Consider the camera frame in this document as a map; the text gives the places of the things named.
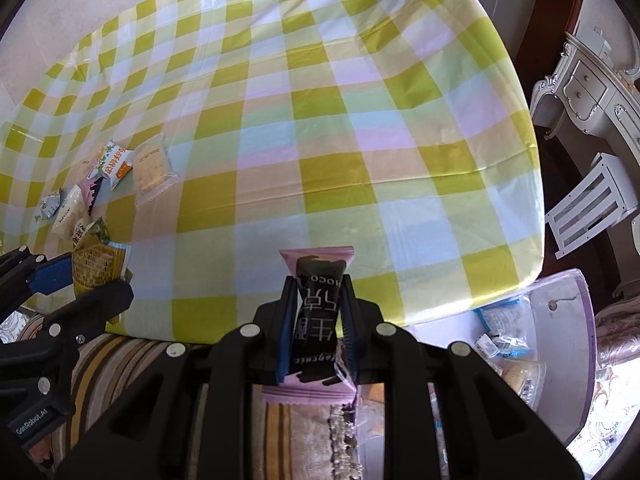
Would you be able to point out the clear cracker packet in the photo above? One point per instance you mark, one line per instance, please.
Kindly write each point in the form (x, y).
(150, 170)

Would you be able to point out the white ornate vanity table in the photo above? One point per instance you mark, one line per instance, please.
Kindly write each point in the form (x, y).
(585, 95)

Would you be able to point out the clear packet of round pale cake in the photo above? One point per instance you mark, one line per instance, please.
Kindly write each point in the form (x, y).
(521, 382)

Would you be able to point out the small green white packet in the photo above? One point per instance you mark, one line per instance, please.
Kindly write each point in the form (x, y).
(50, 205)

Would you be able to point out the green checked tablecloth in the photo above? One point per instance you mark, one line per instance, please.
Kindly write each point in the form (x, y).
(325, 110)

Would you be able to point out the white box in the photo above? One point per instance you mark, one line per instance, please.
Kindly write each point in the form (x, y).
(600, 42)

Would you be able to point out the pink and black packet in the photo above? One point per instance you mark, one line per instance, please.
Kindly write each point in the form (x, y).
(92, 191)

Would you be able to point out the white orange green packet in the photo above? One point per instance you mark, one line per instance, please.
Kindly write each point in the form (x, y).
(116, 160)

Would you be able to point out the dark green packet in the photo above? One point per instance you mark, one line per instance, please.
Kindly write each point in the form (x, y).
(89, 232)

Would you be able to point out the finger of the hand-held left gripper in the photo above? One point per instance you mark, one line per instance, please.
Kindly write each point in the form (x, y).
(95, 300)
(52, 272)

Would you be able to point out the floral patterned fabric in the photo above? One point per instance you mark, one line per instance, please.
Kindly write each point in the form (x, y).
(615, 385)

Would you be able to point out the green yellow waffle packet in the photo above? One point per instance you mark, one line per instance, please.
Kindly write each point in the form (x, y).
(97, 262)

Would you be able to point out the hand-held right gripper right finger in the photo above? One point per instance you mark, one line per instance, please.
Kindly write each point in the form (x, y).
(350, 332)

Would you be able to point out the pink and brown chocolate packet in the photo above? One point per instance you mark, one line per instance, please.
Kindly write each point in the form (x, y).
(317, 310)

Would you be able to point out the white slatted stool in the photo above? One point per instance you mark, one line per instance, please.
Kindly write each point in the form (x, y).
(585, 210)

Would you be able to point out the light blue packet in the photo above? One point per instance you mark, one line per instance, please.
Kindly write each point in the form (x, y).
(502, 327)

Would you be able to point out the striped rug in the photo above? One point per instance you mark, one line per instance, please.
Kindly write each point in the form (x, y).
(150, 435)

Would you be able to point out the white cake packet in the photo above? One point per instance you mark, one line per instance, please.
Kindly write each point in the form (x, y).
(67, 216)

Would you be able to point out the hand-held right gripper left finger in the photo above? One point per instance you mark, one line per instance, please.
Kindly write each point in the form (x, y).
(284, 332)

